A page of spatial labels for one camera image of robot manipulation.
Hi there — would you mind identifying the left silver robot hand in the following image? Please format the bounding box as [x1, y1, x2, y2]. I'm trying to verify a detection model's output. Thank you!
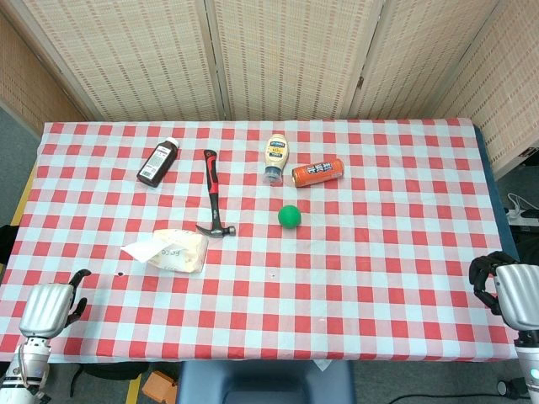
[19, 268, 92, 338]

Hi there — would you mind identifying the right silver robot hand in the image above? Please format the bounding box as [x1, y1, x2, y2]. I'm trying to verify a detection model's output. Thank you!
[468, 251, 539, 332]

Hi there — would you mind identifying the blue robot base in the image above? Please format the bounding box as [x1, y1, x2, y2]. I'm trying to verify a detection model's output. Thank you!
[175, 359, 355, 404]

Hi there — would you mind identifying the white paper with writing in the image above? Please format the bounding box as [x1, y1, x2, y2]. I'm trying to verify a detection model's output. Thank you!
[120, 237, 179, 263]

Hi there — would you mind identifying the clear plastic bag with paper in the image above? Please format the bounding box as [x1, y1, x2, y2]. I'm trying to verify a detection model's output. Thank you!
[146, 228, 210, 274]

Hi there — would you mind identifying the white power strip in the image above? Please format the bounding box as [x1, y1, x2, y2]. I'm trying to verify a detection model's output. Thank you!
[506, 192, 539, 226]

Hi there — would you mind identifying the orange box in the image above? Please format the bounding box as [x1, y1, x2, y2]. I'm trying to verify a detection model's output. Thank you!
[141, 369, 179, 404]

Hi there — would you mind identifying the brown medicine bottle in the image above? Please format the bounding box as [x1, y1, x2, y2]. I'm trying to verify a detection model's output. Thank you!
[136, 137, 180, 189]

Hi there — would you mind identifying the red black claw hammer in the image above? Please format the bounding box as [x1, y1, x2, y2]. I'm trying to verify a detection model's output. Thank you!
[195, 149, 237, 241]

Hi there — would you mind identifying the red white checkered tablecloth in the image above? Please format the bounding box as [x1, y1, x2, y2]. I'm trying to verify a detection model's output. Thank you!
[0, 117, 520, 364]

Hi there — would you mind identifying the orange drink can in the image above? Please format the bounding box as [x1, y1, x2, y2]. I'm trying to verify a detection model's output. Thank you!
[291, 157, 345, 189]

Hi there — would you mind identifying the green ball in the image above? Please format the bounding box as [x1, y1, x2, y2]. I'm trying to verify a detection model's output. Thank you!
[277, 205, 302, 231]

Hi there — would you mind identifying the mayonnaise squeeze bottle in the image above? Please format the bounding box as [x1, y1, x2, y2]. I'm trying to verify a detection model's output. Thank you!
[263, 133, 291, 185]

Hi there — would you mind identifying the woven folding screen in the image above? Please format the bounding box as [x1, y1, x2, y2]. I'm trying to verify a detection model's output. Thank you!
[0, 0, 539, 178]

